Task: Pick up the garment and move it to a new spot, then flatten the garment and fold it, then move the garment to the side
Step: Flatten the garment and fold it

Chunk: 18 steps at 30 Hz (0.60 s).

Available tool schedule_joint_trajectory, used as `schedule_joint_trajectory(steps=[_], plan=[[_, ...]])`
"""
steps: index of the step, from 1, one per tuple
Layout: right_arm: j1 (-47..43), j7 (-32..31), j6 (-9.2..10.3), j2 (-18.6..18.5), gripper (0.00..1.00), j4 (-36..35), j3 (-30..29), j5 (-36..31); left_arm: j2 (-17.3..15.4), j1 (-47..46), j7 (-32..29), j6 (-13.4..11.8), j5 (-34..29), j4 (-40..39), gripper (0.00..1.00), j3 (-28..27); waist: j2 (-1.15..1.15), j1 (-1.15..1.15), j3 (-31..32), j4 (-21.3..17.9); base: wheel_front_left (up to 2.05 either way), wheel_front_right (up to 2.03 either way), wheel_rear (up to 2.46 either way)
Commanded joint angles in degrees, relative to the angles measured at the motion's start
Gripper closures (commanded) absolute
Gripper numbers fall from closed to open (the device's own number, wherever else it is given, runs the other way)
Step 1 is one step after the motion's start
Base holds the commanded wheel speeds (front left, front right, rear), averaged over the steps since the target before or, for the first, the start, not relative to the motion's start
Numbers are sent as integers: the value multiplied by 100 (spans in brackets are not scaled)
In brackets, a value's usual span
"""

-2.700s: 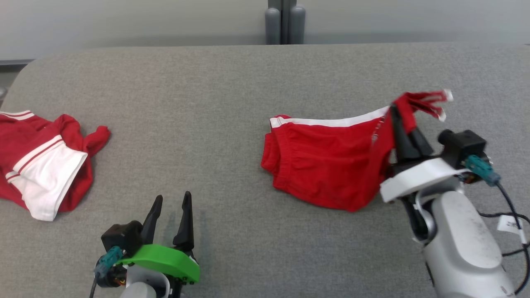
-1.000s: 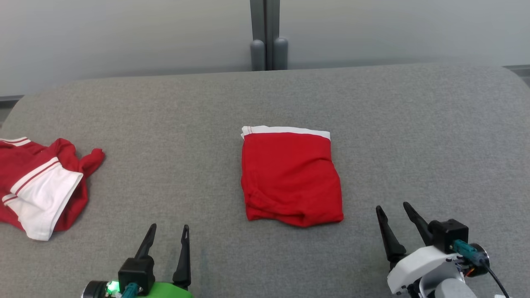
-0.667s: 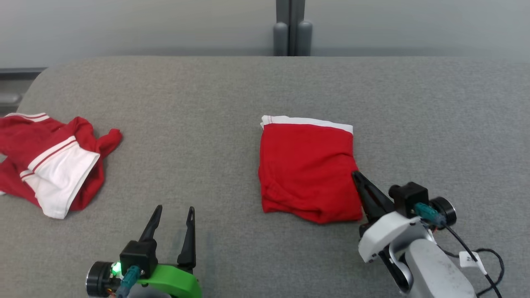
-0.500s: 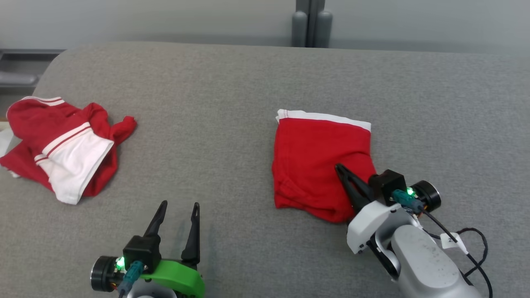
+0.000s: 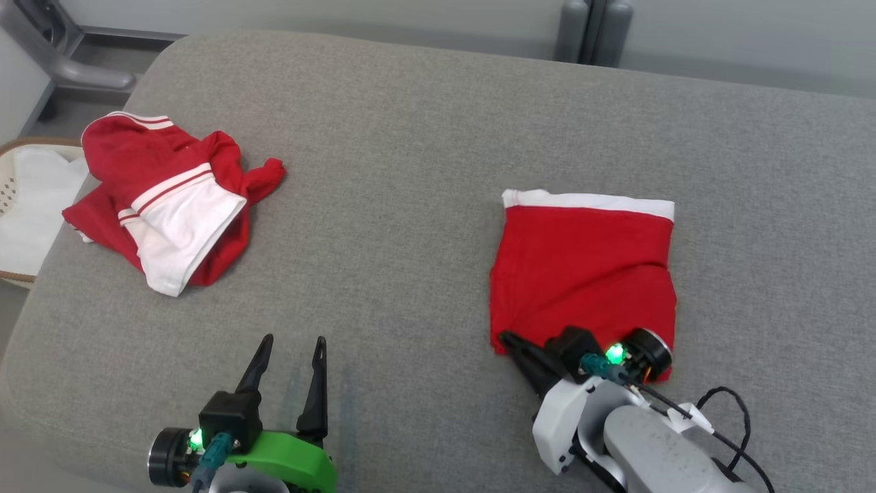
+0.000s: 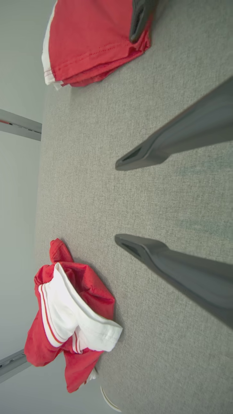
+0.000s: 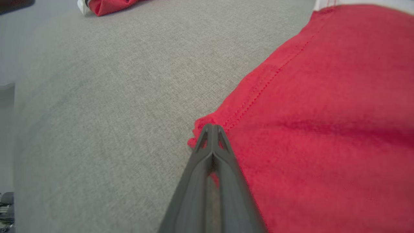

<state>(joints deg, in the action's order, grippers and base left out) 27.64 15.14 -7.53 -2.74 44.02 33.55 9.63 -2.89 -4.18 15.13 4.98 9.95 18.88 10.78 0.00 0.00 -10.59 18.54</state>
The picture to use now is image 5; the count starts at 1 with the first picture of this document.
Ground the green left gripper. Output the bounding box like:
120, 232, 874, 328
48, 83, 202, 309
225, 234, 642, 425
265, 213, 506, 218
146, 333, 338, 493

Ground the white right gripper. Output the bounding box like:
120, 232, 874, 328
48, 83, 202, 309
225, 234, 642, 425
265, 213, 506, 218
498, 328, 675, 477

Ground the red shorts white waistband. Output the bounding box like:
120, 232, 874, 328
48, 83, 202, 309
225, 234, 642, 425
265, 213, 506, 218
489, 189, 679, 383

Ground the red and white striped garment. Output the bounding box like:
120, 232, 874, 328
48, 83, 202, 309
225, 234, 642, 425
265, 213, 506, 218
61, 111, 287, 298

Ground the wicker rim laundry basket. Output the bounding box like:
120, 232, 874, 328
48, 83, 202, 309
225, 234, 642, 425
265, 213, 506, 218
0, 137, 91, 290

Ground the grey metal stand base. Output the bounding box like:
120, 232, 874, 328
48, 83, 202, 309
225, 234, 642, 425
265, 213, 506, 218
0, 0, 187, 123

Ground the teal plug right camera cable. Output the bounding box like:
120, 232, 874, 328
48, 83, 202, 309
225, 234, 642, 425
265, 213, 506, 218
579, 352, 629, 385

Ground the teal plug camera cable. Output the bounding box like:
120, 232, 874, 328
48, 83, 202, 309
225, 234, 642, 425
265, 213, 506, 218
579, 352, 629, 385
190, 432, 237, 493

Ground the teal plug left camera cable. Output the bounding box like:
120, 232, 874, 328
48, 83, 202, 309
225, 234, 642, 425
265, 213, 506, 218
190, 432, 237, 493

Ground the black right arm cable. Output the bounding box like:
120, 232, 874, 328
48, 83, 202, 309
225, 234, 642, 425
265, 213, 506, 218
635, 383, 778, 493

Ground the grey cylindrical post foot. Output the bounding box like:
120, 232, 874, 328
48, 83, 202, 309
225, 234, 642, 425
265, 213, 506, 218
555, 0, 591, 64
593, 0, 634, 68

